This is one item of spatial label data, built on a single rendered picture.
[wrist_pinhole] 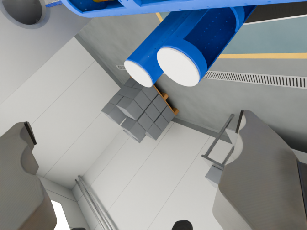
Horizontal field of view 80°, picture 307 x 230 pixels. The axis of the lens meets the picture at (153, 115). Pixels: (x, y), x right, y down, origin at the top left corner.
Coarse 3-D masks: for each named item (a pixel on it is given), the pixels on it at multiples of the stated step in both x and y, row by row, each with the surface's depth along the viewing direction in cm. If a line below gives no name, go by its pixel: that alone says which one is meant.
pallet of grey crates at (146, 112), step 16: (128, 80) 432; (128, 96) 384; (144, 96) 381; (160, 96) 407; (112, 112) 390; (128, 112) 366; (144, 112) 390; (160, 112) 418; (176, 112) 449; (128, 128) 383; (144, 128) 401; (160, 128) 430
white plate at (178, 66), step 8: (168, 48) 92; (160, 56) 102; (168, 56) 97; (176, 56) 93; (184, 56) 89; (160, 64) 110; (168, 64) 104; (176, 64) 99; (184, 64) 94; (192, 64) 90; (168, 72) 111; (176, 72) 105; (184, 72) 100; (192, 72) 95; (176, 80) 113; (184, 80) 107; (192, 80) 101
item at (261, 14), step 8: (256, 8) 138; (264, 8) 135; (272, 8) 131; (280, 8) 128; (288, 8) 125; (296, 8) 122; (304, 8) 120; (256, 16) 143; (264, 16) 139; (272, 16) 136; (280, 16) 132; (288, 16) 129; (296, 16) 126
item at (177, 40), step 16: (192, 16) 99; (208, 16) 126; (224, 16) 130; (240, 16) 103; (176, 32) 97; (192, 32) 121; (208, 32) 126; (224, 32) 124; (160, 48) 99; (176, 48) 90; (192, 48) 90; (208, 48) 121; (224, 48) 106; (208, 64) 111
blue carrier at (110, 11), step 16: (64, 0) 76; (80, 0) 83; (128, 0) 52; (144, 0) 72; (160, 0) 65; (176, 0) 44; (192, 0) 41; (208, 0) 39; (224, 0) 37; (240, 0) 35; (256, 0) 34; (272, 0) 33; (288, 0) 32; (304, 0) 31; (96, 16) 81
